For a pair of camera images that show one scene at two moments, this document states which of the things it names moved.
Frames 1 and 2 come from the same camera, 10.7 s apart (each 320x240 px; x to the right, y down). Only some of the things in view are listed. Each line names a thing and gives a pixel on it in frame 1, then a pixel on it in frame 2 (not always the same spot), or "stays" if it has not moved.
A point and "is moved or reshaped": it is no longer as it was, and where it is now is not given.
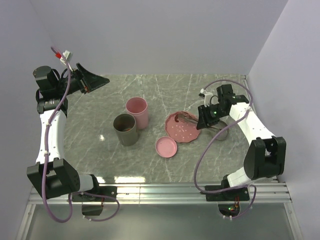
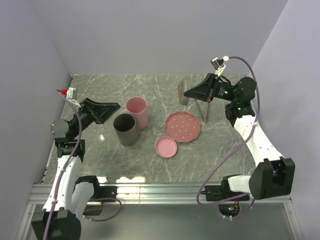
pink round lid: [166, 147] stays
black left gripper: [89, 82] to [101, 111]
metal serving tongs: [188, 117] is moved or reshaped
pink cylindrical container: [138, 106] stays
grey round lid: [223, 135] to [184, 85]
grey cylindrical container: [125, 127] stays
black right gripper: [204, 117] to [206, 90]
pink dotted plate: [180, 132] stays
